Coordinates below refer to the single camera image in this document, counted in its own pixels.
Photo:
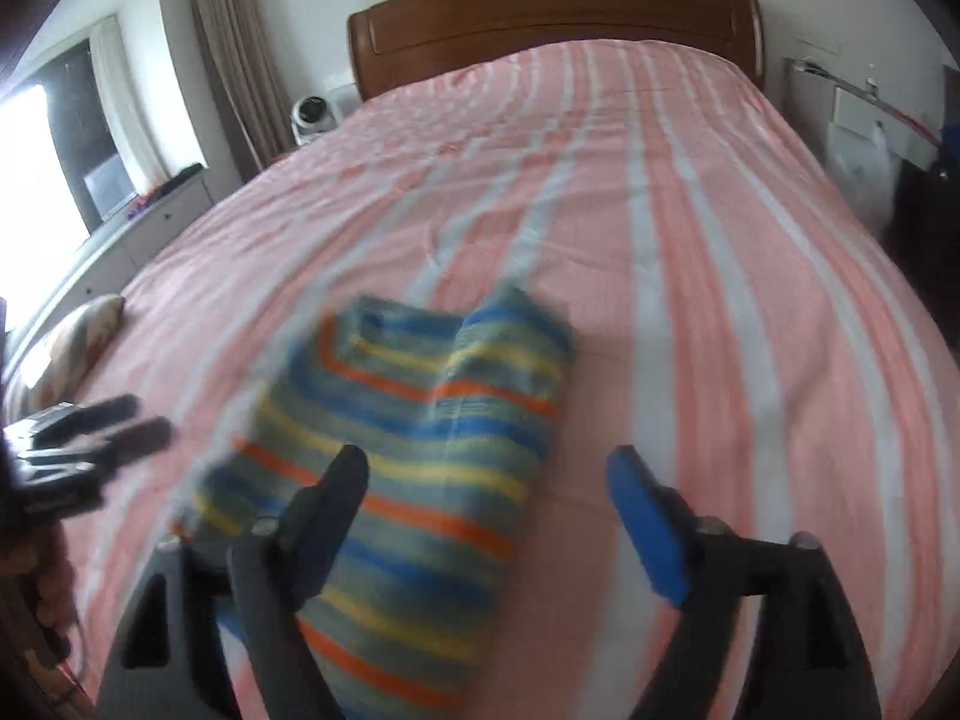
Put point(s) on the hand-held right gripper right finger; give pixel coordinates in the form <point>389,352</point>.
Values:
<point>645,525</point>

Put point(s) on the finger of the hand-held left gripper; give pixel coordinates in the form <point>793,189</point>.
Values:
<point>105,411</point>
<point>142,439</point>

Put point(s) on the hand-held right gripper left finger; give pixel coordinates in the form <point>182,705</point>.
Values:
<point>337,510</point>

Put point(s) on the striped knit shirt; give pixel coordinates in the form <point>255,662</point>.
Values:
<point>450,420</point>

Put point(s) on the striped pillow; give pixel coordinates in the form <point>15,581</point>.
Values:
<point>75,345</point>

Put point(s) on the white window cabinet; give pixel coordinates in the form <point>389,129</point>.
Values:
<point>150,229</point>

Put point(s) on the black object on sill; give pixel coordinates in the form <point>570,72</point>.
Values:
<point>180,176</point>

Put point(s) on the bed with pink striped sheet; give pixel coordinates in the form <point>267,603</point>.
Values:
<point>675,277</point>

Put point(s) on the window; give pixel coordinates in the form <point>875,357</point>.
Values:
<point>67,135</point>

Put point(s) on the white sheer curtain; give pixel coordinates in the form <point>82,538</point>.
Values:
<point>124,90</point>

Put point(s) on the small white fan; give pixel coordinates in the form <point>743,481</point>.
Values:
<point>311,116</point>

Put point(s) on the beige curtain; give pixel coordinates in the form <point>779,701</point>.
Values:
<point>232,52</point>

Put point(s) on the black jacket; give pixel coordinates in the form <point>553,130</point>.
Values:
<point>926,225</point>

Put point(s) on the white plastic bag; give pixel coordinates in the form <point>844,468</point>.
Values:
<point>862,172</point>

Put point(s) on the white desk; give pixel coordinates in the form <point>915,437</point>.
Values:
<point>855,109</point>

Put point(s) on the brown wooden headboard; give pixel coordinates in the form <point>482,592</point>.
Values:
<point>555,22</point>

